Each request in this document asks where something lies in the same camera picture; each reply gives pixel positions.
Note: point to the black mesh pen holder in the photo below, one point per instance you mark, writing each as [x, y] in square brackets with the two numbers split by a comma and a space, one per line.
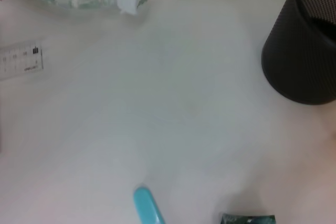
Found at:
[296, 64]

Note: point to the green plastic wrapper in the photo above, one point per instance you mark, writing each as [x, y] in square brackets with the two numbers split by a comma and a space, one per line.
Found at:
[246, 219]

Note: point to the clear plastic ruler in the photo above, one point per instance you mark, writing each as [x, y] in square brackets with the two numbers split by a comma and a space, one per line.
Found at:
[21, 61]

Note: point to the blue scissors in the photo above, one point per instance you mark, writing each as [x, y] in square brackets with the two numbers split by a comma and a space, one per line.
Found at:
[147, 205]

